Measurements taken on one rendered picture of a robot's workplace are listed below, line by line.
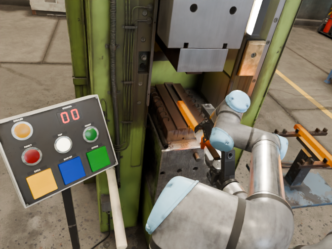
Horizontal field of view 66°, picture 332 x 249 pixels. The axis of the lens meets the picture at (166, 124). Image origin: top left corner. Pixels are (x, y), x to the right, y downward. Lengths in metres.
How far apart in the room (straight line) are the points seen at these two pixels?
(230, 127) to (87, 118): 0.49
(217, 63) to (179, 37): 0.20
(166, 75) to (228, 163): 0.80
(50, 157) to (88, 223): 1.15
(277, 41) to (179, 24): 0.59
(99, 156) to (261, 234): 0.67
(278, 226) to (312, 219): 2.02
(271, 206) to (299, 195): 1.00
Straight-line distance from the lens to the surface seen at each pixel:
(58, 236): 2.00
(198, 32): 0.98
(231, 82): 1.33
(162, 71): 1.55
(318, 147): 1.37
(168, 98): 1.38
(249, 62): 1.30
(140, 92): 1.18
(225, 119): 0.80
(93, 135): 0.95
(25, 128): 0.89
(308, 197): 1.52
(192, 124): 1.17
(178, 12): 0.93
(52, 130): 0.91
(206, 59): 1.04
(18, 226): 2.11
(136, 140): 1.35
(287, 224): 0.51
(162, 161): 1.20
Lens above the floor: 1.69
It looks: 36 degrees down
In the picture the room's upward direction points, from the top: 8 degrees clockwise
